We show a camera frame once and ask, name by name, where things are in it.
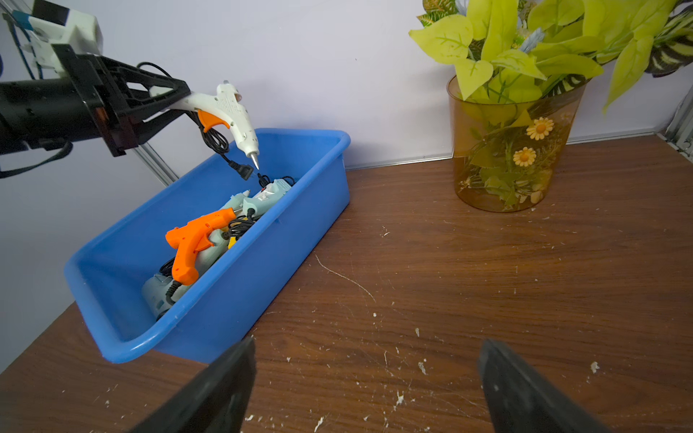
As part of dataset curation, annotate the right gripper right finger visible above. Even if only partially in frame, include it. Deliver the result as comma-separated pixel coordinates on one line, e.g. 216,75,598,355
478,339,609,433

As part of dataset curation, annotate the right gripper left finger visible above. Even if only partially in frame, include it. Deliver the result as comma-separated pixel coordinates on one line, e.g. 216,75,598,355
132,337,256,432

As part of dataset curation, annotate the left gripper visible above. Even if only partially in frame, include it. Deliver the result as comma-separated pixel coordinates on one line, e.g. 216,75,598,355
1,44,191,157

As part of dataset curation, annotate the small white glue gun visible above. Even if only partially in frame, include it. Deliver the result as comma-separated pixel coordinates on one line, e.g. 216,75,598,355
167,81,259,178

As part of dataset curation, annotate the mint glue gun with stick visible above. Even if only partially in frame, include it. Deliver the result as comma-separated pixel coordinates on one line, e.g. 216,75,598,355
141,229,229,320

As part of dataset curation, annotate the orange glue gun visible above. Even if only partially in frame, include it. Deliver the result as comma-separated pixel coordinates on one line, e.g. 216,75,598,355
165,209,236,286

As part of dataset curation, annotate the blue plastic storage box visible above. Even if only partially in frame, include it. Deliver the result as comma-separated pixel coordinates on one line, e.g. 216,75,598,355
64,128,350,364

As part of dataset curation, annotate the potted green plant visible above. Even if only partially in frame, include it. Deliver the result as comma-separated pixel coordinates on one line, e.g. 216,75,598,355
410,0,692,212

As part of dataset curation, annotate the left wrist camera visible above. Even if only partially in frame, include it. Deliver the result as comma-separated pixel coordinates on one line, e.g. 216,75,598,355
5,1,103,79

